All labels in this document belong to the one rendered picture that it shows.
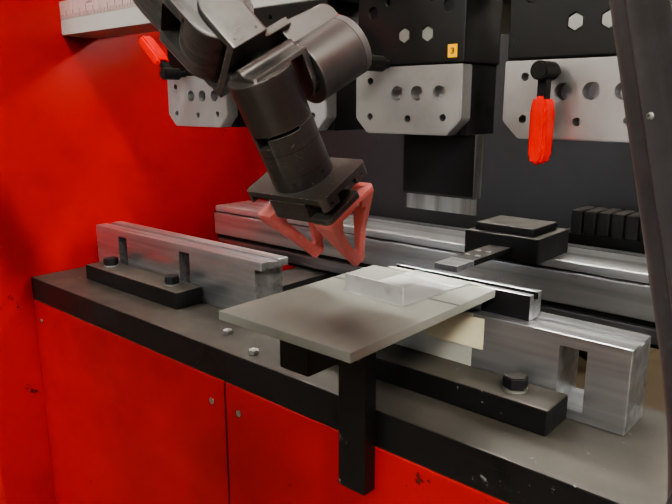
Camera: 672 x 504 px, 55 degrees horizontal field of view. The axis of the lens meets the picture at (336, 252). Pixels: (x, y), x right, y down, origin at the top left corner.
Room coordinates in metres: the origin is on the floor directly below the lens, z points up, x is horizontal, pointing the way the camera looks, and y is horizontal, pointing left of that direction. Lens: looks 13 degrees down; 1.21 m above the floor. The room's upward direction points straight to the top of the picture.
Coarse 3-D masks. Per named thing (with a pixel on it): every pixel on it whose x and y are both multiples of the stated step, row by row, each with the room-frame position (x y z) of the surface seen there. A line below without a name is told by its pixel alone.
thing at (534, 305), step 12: (456, 276) 0.78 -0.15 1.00; (468, 276) 0.78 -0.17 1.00; (492, 288) 0.73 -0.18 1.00; (504, 288) 0.73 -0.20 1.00; (516, 288) 0.73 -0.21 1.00; (528, 288) 0.73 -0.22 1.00; (492, 300) 0.73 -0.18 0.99; (504, 300) 0.72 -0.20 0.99; (516, 300) 0.71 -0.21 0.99; (528, 300) 0.70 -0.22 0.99; (540, 300) 0.72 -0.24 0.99; (492, 312) 0.73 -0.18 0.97; (504, 312) 0.72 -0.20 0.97; (516, 312) 0.71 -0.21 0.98; (528, 312) 0.70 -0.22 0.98
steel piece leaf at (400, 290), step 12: (348, 276) 0.71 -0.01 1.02; (360, 276) 0.70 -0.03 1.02; (396, 276) 0.77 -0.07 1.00; (408, 276) 0.77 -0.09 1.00; (348, 288) 0.71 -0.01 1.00; (360, 288) 0.70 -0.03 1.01; (372, 288) 0.68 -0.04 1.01; (384, 288) 0.67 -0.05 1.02; (396, 288) 0.66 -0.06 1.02; (408, 288) 0.72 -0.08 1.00; (420, 288) 0.72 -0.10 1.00; (432, 288) 0.72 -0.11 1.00; (444, 288) 0.72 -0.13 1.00; (384, 300) 0.67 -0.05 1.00; (396, 300) 0.66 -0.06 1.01; (408, 300) 0.67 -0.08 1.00; (420, 300) 0.67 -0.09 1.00
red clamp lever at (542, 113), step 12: (540, 60) 0.63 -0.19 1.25; (540, 72) 0.63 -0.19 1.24; (552, 72) 0.63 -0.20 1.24; (540, 84) 0.64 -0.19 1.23; (540, 96) 0.63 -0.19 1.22; (540, 108) 0.63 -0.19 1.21; (552, 108) 0.64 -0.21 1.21; (540, 120) 0.63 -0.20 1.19; (552, 120) 0.64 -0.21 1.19; (540, 132) 0.63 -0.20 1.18; (552, 132) 0.64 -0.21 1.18; (528, 144) 0.64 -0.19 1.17; (540, 144) 0.63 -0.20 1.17; (540, 156) 0.63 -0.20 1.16
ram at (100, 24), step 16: (64, 0) 1.31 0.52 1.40; (256, 0) 0.95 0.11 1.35; (272, 0) 0.93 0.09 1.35; (288, 0) 0.91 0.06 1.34; (304, 0) 0.89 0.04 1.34; (352, 0) 0.88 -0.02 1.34; (80, 16) 1.27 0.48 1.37; (96, 16) 1.23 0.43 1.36; (112, 16) 1.20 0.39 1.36; (128, 16) 1.16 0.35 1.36; (144, 16) 1.13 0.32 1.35; (64, 32) 1.32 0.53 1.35; (80, 32) 1.28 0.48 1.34; (96, 32) 1.27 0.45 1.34; (112, 32) 1.27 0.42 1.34; (128, 32) 1.27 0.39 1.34; (144, 32) 1.27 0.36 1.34
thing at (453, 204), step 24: (408, 144) 0.81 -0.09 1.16; (432, 144) 0.79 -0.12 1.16; (456, 144) 0.77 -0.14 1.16; (480, 144) 0.76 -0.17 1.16; (408, 168) 0.81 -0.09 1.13; (432, 168) 0.79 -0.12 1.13; (456, 168) 0.77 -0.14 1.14; (480, 168) 0.77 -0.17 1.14; (408, 192) 0.82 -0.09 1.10; (432, 192) 0.79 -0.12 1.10; (456, 192) 0.77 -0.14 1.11; (480, 192) 0.77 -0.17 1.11
